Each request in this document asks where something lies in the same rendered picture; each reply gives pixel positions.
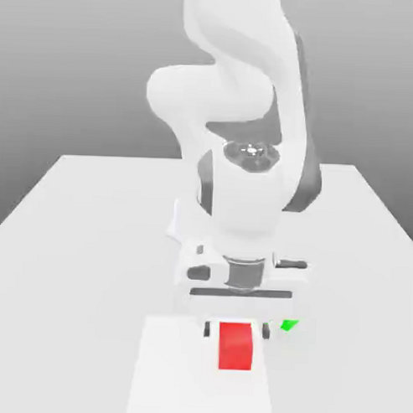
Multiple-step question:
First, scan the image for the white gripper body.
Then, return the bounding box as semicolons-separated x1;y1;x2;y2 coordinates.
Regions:
174;274;310;325

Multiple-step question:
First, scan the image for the small red cube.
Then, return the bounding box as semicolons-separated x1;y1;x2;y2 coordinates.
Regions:
217;321;255;373

